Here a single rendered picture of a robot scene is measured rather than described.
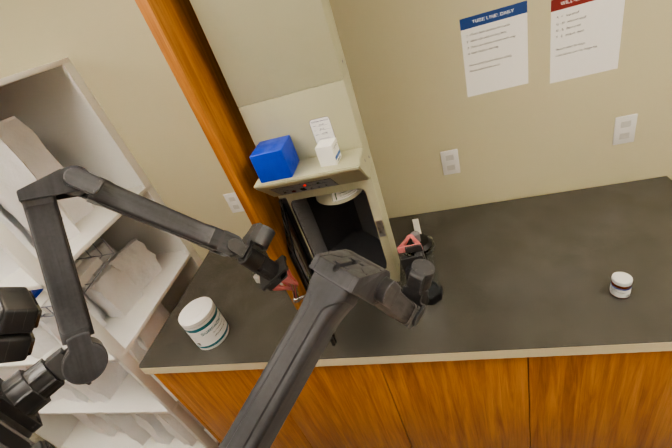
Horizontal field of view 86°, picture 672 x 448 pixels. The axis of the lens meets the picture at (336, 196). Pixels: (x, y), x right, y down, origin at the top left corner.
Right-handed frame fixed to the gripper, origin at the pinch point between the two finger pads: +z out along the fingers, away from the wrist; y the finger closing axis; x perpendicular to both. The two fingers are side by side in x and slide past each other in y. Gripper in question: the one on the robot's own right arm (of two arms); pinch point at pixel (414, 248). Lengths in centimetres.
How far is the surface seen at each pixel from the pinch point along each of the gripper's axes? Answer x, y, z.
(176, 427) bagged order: 146, -79, -10
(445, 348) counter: -1.5, -26.2, -16.5
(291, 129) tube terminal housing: 24, 43, 12
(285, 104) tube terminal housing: 22, 51, 12
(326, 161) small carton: 15.4, 34.1, 4.0
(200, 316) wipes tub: 79, -4, -9
